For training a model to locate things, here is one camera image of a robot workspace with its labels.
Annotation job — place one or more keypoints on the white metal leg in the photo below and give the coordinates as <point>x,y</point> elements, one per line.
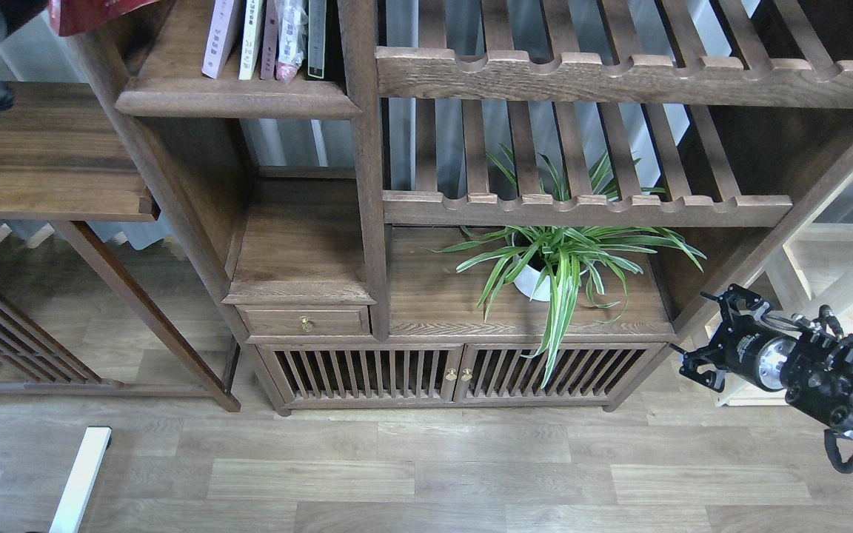
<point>81,480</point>

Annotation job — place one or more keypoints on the yellow green cover book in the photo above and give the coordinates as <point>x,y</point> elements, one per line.
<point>251,37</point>

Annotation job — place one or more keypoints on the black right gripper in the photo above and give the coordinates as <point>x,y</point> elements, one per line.
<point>754,352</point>

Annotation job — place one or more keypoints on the white pale purple book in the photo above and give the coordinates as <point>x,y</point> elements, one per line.
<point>225,26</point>

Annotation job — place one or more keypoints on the brass drawer knob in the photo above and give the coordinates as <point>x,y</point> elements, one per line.
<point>307,325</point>

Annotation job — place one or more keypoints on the red book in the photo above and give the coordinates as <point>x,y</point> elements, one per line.
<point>79,16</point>

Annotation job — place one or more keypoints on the dark green upright book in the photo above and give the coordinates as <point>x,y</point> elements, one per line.
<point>316,39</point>

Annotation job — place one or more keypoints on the dark wooden bookshelf cabinet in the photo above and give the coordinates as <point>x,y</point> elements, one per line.
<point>728,121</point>

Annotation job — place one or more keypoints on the light wooden shelf unit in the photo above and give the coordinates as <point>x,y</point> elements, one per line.
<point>811,296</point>

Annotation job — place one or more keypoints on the green spider plant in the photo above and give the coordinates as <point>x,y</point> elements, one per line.
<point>601,249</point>

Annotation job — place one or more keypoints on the mauve upright book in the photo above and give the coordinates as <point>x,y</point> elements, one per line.
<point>269,52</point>

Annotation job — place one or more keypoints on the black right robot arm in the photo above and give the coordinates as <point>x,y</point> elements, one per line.
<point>811,361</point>

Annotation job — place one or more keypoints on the white plant pot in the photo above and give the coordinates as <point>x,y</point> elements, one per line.
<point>528,277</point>

